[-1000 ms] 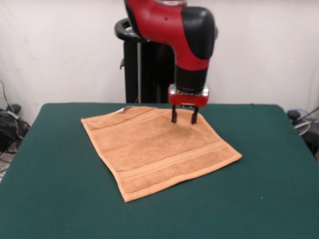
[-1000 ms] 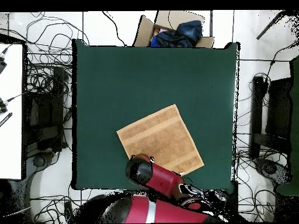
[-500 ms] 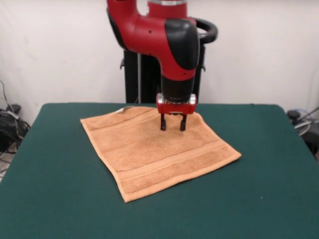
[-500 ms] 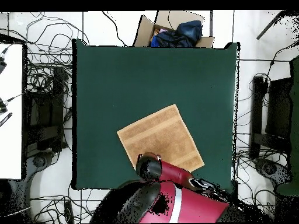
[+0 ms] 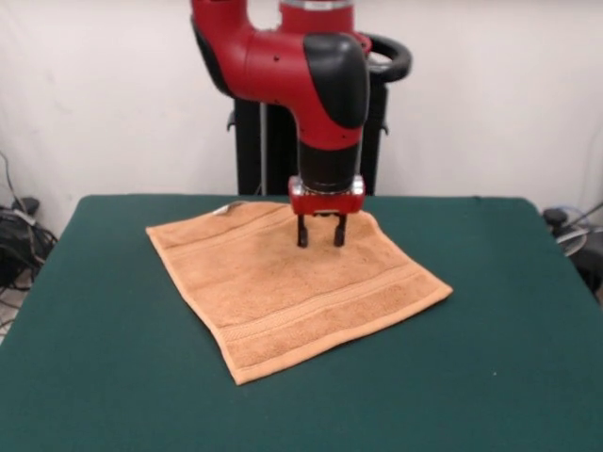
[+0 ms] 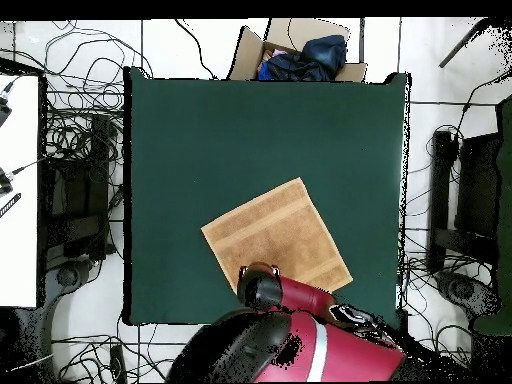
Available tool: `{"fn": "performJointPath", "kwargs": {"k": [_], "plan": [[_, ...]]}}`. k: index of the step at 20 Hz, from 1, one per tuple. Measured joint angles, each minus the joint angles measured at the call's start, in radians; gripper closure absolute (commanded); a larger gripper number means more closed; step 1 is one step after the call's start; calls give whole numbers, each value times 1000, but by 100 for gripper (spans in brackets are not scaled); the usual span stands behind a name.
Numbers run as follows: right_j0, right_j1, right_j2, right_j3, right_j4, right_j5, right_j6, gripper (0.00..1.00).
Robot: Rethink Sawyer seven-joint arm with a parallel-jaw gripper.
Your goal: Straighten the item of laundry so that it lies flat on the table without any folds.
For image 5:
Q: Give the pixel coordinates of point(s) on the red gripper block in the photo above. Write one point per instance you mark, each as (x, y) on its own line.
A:
(327, 202)

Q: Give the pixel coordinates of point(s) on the orange terry towel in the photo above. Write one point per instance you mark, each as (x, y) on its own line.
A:
(301, 292)

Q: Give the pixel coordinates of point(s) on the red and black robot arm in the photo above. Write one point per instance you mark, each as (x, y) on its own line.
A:
(282, 66)

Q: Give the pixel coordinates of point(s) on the dark green table cloth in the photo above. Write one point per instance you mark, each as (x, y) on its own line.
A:
(141, 376)

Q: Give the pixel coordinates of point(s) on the black plug block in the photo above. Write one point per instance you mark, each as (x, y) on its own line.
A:
(556, 216)

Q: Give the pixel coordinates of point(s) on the silver round disc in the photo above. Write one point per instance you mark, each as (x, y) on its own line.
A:
(572, 240)

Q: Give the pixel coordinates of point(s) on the black chair base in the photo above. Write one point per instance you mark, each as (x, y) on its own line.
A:
(591, 273)

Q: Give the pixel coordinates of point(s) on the small black adapter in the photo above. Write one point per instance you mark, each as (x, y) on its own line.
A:
(31, 205)

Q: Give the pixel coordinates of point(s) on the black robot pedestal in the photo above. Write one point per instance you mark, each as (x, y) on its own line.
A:
(245, 155)

